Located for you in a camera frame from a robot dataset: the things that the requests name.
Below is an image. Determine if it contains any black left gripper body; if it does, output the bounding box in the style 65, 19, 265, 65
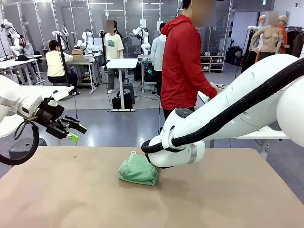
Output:
35, 101, 65, 128

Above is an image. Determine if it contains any green towel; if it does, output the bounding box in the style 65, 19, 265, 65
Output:
118, 150, 159, 187

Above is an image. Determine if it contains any person's right forearm red sleeve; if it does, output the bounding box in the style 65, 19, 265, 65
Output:
190, 71, 218, 99

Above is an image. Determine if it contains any white side table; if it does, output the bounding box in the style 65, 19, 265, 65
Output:
197, 91, 290, 155
21, 85, 76, 147

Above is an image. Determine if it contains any dark grey round stool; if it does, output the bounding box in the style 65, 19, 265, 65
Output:
9, 137, 47, 167

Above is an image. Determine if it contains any seated person in cream top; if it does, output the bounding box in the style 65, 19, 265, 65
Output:
45, 39, 74, 84

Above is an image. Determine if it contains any white computer case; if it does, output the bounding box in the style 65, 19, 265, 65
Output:
99, 66, 110, 84

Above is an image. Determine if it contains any white desk with boxes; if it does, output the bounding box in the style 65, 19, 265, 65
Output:
66, 53, 103, 95

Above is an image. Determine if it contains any white background desk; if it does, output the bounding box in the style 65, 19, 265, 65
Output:
0, 55, 43, 85
137, 54, 157, 93

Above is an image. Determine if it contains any grey plastic stool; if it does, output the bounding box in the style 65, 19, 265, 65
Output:
123, 83, 136, 105

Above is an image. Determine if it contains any seated person in grey top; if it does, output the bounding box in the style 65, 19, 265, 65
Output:
18, 34, 36, 57

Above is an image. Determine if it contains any white standing desk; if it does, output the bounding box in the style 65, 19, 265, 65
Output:
106, 58, 139, 112

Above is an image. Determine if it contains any black tripod with white head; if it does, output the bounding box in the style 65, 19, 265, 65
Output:
52, 30, 76, 95

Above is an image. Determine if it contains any black pole stand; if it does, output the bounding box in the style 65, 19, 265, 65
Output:
99, 29, 108, 68

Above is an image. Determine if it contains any person in printed cream t-shirt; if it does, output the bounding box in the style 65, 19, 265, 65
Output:
104, 20, 124, 95

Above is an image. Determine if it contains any black computer tower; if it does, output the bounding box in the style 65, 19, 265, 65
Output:
142, 58, 157, 83

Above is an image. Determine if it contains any person in red jacket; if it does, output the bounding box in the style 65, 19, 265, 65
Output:
161, 0, 218, 121

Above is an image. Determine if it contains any wooden shoe shelf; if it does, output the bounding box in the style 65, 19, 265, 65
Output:
200, 55, 225, 74

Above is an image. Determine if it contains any black luggage bag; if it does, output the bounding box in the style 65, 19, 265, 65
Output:
225, 46, 243, 67

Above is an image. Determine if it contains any black tripod with phone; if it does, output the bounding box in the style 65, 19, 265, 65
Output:
242, 25, 258, 62

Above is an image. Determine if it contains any beige mannequin with black skirt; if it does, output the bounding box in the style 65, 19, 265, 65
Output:
251, 11, 285, 61

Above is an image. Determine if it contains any white mannequin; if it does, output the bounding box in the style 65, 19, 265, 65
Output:
257, 15, 267, 50

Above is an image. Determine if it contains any mannequin with beige hat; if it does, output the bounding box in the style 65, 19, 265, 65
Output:
277, 15, 290, 54

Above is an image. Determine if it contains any clothes rack with dark garments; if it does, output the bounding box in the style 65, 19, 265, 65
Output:
285, 26, 304, 57

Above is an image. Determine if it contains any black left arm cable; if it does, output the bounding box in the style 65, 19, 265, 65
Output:
0, 120, 40, 166

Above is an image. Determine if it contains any black right arm cable sleeve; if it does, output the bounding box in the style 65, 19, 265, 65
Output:
141, 57, 304, 157

